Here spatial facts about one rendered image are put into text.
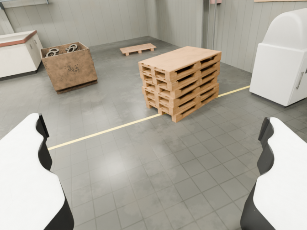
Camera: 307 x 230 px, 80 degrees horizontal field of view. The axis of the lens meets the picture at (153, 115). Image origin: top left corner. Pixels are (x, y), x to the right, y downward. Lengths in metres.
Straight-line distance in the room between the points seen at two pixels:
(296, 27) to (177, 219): 2.66
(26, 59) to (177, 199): 5.93
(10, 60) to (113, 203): 5.66
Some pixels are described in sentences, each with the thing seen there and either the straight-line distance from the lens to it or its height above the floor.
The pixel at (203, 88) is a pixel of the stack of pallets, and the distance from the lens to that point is 3.14.
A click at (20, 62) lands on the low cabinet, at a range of 6.84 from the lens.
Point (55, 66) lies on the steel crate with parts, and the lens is 4.43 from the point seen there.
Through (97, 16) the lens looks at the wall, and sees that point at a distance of 9.37.
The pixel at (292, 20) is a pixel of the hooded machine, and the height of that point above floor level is 1.19.
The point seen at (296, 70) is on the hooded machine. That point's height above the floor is 0.61.
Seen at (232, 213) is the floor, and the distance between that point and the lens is 1.93.
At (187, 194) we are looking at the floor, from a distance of 1.97.
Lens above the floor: 1.64
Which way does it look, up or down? 33 degrees down
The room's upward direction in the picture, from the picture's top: 7 degrees counter-clockwise
